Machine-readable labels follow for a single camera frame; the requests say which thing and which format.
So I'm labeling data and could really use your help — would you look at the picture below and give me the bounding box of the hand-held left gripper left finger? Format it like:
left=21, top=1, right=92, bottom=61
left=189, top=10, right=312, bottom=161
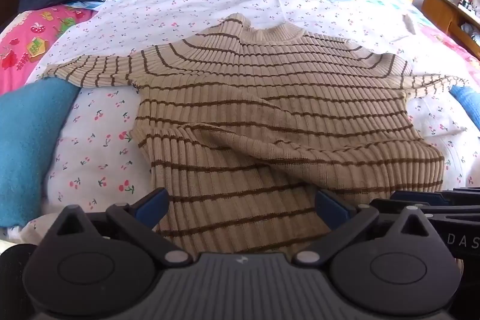
left=52, top=187, right=194, bottom=267

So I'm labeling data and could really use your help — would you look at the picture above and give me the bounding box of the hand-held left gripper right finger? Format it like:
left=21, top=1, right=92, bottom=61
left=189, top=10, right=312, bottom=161
left=292, top=189, right=435, bottom=267

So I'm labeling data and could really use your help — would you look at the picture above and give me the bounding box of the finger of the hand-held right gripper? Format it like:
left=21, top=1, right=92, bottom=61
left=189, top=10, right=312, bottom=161
left=390, top=187, right=480, bottom=207

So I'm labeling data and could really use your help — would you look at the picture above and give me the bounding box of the beige brown-striped ribbed sweater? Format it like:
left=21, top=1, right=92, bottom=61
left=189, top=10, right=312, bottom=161
left=37, top=13, right=466, bottom=255

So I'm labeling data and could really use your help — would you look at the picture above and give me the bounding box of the small blue cloth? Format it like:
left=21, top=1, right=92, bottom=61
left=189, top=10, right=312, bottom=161
left=449, top=85, right=480, bottom=126

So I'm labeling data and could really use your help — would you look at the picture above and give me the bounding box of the large blue towel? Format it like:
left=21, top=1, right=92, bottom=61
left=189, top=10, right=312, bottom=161
left=0, top=77, right=81, bottom=229

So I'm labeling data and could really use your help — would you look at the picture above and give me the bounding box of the small beige cloth piece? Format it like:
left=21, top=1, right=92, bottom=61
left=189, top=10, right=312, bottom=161
left=402, top=14, right=418, bottom=36

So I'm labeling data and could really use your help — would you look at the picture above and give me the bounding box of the white cherry-print bed sheet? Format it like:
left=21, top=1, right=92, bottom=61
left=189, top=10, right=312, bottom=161
left=22, top=0, right=480, bottom=242

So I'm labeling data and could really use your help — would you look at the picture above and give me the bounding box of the wooden bedside shelf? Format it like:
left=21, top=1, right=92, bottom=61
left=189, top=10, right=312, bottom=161
left=422, top=0, right=480, bottom=60

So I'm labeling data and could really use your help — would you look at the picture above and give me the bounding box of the pink printed blanket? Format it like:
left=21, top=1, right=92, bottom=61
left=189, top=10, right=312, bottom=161
left=0, top=3, right=100, bottom=96

